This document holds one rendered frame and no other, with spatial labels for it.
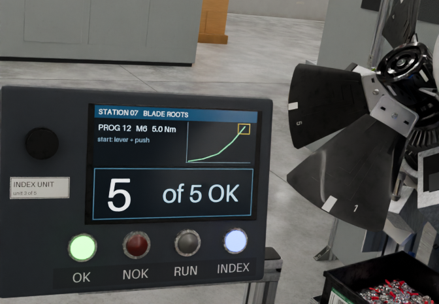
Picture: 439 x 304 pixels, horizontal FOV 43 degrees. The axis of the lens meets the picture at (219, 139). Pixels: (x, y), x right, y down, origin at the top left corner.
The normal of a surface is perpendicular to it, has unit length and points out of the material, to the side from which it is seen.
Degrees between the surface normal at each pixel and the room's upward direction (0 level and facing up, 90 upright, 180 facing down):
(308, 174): 53
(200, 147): 75
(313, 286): 0
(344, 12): 90
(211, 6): 90
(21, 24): 90
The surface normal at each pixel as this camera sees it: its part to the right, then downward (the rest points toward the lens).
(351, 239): -0.94, -0.02
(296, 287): 0.13, -0.94
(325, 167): -0.30, -0.42
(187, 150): 0.34, 0.08
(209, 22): 0.48, 0.33
